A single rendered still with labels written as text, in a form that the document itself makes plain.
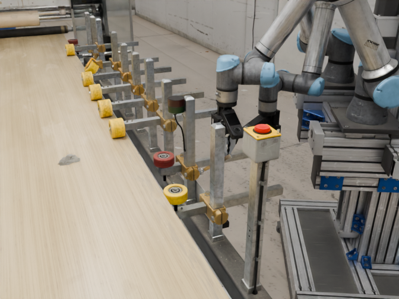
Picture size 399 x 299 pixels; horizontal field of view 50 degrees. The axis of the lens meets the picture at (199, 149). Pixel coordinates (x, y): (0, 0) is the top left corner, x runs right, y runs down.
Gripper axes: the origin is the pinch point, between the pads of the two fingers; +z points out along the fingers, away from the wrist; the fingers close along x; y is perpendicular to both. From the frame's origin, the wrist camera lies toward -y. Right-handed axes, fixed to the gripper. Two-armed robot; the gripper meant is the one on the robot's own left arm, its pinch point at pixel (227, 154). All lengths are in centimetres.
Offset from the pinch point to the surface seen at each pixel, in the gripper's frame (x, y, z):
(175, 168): 15.5, 13.6, 9.7
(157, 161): 22.9, 13.0, 4.8
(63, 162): 56, 24, 4
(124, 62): 11, 109, -8
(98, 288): 55, -44, 5
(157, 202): 31.3, -13.9, 4.5
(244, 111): -144, 248, 95
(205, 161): 2.7, 13.7, 8.9
